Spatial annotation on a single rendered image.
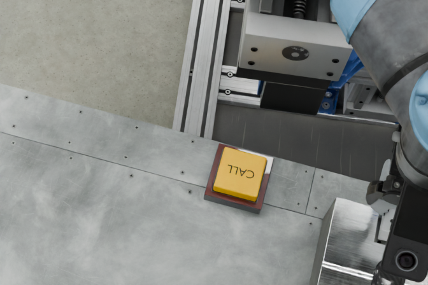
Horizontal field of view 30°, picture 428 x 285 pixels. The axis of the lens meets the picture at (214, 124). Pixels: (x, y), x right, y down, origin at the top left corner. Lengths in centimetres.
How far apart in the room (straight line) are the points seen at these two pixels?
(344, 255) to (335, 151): 81
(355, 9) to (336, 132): 113
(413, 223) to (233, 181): 33
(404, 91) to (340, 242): 37
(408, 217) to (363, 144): 102
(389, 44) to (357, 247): 39
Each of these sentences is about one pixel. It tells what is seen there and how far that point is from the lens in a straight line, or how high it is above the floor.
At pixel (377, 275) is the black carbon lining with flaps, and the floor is 89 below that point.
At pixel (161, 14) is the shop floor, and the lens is 217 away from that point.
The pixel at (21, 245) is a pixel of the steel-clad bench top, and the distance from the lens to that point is 109.
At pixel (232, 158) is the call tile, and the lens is 108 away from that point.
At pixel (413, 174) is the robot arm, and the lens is 76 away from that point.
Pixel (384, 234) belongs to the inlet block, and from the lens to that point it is 98.
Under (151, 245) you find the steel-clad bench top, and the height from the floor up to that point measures 80.
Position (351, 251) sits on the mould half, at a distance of 101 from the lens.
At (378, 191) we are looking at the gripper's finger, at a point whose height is 105.
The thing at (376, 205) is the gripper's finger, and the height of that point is 98.
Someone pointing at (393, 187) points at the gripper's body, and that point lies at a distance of 84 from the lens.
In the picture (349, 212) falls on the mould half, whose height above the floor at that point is 89.
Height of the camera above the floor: 184
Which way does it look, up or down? 66 degrees down
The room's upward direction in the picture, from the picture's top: 9 degrees clockwise
